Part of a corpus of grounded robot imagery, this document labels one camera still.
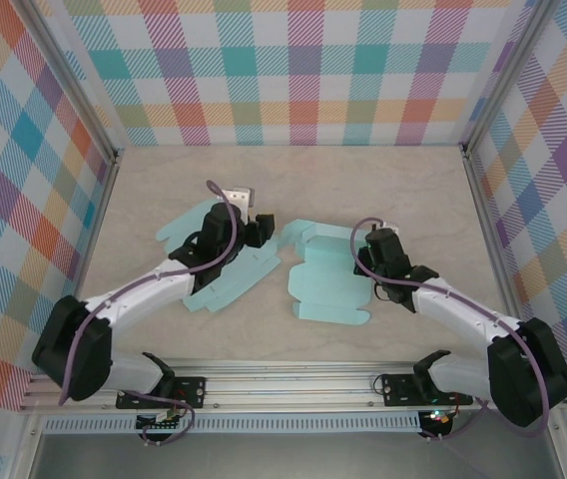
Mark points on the light blue paper box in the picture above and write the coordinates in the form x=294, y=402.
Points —
x=323, y=289
x=183, y=229

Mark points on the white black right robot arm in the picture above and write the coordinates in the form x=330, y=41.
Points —
x=463, y=309

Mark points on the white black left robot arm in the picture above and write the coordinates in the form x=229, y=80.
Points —
x=134, y=294

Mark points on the small circuit board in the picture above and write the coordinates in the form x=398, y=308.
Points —
x=161, y=425
x=438, y=416

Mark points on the grey metal shelf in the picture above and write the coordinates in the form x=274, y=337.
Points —
x=288, y=456

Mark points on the aluminium side rail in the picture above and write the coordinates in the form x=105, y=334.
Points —
x=106, y=199
x=482, y=199

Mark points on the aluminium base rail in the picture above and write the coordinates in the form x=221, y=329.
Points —
x=288, y=384

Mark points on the aluminium corner post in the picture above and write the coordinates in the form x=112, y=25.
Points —
x=77, y=80
x=505, y=75

